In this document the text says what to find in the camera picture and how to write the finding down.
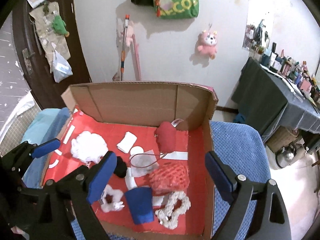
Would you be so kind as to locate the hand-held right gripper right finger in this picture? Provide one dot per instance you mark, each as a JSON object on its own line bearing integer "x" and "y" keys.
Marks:
{"x": 220, "y": 175}

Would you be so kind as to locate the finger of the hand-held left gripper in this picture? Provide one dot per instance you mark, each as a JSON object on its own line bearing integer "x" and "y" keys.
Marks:
{"x": 15, "y": 180}
{"x": 46, "y": 148}

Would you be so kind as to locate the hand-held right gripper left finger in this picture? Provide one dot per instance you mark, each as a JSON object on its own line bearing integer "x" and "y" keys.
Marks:
{"x": 100, "y": 178}

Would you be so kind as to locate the white fluffy scrunchie plaid bow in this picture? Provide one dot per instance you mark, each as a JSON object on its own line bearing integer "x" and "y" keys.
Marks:
{"x": 118, "y": 192}

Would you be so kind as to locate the black knitted yarn piece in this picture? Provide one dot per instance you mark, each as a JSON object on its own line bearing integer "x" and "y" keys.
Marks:
{"x": 121, "y": 168}

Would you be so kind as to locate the white mesh bath pouf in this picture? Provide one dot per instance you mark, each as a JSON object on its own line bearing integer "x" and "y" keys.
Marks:
{"x": 87, "y": 145}

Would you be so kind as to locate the cream crochet scrunchie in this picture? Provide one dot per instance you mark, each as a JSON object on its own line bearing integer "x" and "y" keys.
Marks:
{"x": 186, "y": 203}

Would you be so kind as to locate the small white cloth pad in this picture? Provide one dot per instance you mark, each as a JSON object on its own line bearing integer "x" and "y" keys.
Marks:
{"x": 126, "y": 142}

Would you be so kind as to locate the blue felt cloth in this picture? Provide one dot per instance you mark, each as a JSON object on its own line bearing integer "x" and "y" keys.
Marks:
{"x": 140, "y": 205}

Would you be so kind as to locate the red foam mesh net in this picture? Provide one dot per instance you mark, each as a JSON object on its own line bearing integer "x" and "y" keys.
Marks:
{"x": 170, "y": 178}

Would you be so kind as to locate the cardboard box red lining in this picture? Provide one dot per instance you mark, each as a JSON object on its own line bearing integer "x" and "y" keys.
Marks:
{"x": 137, "y": 100}

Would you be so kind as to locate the light blue sheet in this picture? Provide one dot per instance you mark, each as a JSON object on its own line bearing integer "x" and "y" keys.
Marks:
{"x": 37, "y": 130}

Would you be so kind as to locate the blue fleece blanket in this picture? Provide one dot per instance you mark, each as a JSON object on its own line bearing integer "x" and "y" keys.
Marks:
{"x": 237, "y": 150}

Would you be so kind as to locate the silver kettle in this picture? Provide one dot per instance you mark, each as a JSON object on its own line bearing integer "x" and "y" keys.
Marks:
{"x": 287, "y": 157}

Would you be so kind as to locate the wicker basket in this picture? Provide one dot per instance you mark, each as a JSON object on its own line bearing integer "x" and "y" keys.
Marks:
{"x": 282, "y": 140}

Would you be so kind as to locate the translucent plastic bag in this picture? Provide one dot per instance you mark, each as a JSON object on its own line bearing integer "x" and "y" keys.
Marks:
{"x": 61, "y": 68}

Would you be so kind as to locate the table with grey cloth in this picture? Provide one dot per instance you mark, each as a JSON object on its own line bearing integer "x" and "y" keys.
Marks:
{"x": 262, "y": 92}

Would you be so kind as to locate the beige hanging door organizer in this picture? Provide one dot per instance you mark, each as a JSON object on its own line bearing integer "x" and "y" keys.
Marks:
{"x": 47, "y": 38}

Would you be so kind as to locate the dark brown door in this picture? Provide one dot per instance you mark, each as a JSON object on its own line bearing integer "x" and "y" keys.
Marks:
{"x": 75, "y": 42}

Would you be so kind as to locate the green plush toy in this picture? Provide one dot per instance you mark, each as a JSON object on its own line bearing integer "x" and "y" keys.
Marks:
{"x": 59, "y": 25}

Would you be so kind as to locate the pink rod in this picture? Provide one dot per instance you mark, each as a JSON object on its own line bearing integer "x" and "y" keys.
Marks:
{"x": 137, "y": 60}

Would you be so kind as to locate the table with cosmetics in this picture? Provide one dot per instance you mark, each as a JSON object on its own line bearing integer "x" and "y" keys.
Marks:
{"x": 287, "y": 65}

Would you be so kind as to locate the pink horned plush toy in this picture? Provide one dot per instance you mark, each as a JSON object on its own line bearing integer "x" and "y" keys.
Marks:
{"x": 207, "y": 45}

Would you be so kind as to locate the pale pink plush toy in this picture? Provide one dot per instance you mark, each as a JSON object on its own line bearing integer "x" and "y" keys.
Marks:
{"x": 128, "y": 36}

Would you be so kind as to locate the wall mirror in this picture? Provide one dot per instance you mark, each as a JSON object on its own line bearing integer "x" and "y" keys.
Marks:
{"x": 257, "y": 30}

